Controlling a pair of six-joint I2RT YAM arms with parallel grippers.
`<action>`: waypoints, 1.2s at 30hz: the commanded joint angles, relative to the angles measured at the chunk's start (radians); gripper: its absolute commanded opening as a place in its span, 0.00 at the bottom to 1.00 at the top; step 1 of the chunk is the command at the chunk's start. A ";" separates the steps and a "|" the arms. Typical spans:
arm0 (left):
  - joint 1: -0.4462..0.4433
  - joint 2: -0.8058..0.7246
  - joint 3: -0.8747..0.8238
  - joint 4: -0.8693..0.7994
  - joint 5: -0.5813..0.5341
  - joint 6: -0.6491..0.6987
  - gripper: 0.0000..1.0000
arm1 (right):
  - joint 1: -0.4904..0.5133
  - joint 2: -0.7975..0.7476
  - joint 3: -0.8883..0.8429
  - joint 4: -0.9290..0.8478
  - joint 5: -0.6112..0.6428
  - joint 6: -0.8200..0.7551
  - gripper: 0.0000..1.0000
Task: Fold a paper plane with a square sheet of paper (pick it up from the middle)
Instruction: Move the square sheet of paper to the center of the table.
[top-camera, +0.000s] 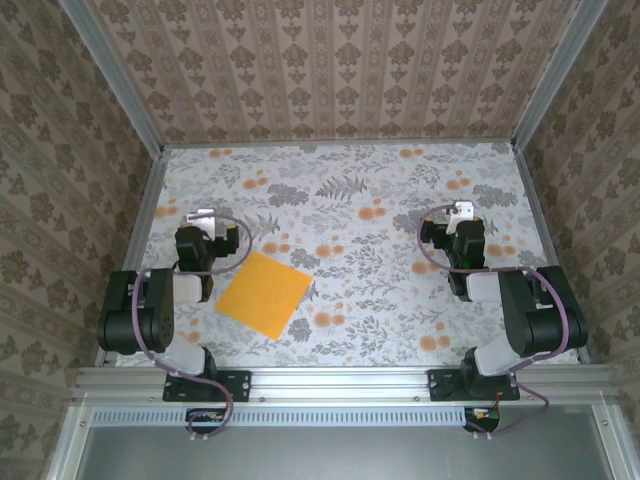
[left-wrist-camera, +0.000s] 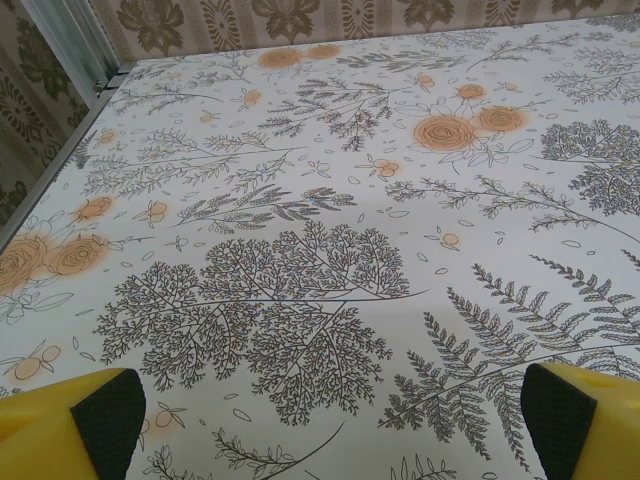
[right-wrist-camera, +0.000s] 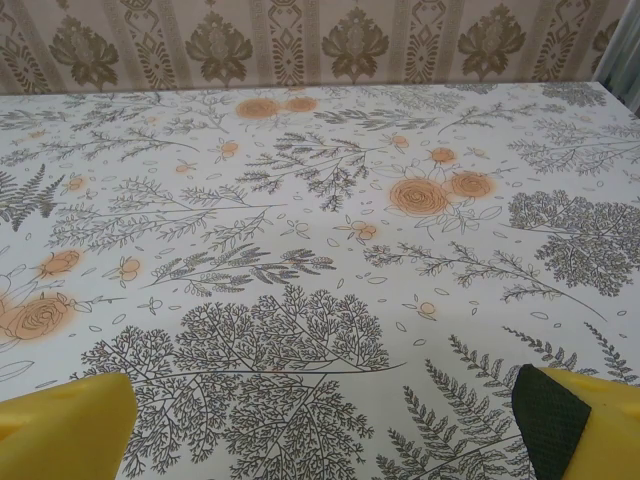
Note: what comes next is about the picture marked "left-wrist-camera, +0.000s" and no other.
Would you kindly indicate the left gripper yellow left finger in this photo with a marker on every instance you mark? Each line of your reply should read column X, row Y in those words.
column 45, row 430

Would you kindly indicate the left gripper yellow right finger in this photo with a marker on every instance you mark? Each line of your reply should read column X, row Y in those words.
column 590, row 430

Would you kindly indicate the floral patterned table cover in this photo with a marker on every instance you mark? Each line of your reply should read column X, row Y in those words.
column 320, row 225

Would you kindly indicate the aluminium side rail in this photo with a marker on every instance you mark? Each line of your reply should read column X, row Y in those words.
column 55, row 155

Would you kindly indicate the aluminium frame post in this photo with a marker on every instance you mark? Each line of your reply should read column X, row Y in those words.
column 80, row 35

